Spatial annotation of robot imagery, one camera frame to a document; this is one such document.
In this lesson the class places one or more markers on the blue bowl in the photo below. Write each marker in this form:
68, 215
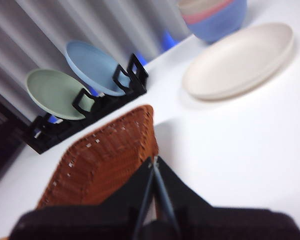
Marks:
220, 25

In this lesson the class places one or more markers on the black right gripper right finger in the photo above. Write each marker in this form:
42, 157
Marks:
227, 225

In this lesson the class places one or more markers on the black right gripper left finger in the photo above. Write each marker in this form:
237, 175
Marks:
90, 225

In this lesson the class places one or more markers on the pink bowl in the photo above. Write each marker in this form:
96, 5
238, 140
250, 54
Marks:
205, 12

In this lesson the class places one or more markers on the pale green plate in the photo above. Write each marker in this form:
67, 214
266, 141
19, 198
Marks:
52, 92

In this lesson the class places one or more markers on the grey pleated curtain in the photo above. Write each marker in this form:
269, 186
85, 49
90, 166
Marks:
65, 22

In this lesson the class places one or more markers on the black dish rack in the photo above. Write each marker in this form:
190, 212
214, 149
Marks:
65, 130

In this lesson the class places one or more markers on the light blue plate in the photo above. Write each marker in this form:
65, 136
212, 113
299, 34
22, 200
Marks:
95, 65

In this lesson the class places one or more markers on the beige bowl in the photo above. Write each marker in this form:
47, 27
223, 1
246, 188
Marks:
195, 3

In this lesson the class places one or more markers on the brown wicker basket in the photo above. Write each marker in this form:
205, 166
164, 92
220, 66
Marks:
102, 162

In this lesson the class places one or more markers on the white plate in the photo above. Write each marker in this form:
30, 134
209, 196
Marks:
237, 62

